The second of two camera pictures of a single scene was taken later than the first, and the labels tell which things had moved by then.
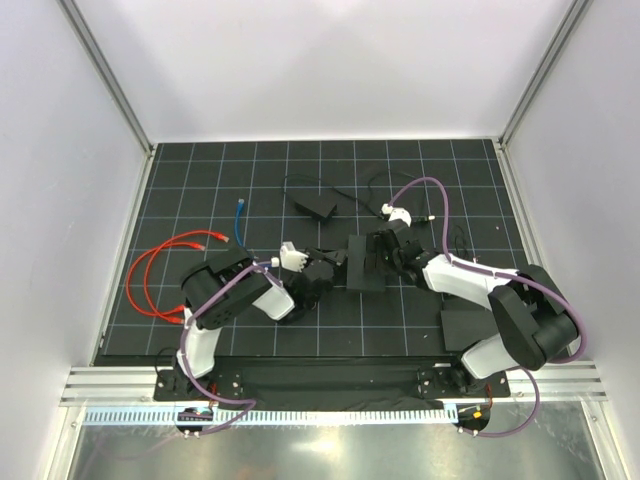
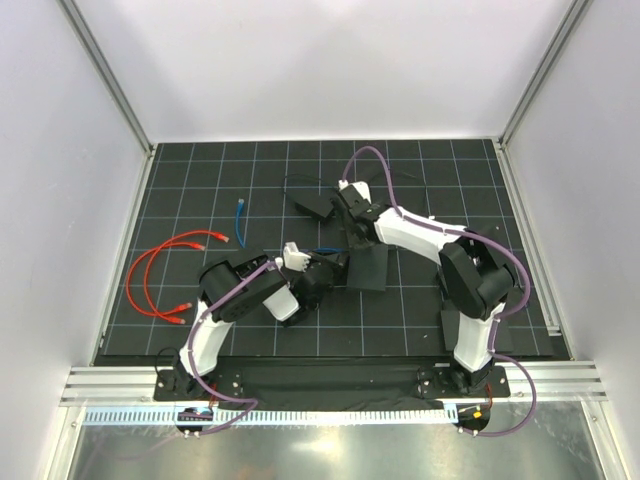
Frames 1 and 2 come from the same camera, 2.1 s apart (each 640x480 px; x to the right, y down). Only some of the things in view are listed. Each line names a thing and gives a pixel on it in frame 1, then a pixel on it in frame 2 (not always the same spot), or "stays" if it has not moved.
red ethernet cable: x=142 y=255 stays
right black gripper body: x=399 y=262 -> x=353 y=238
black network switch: x=357 y=276 stays
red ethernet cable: x=219 y=236 stays
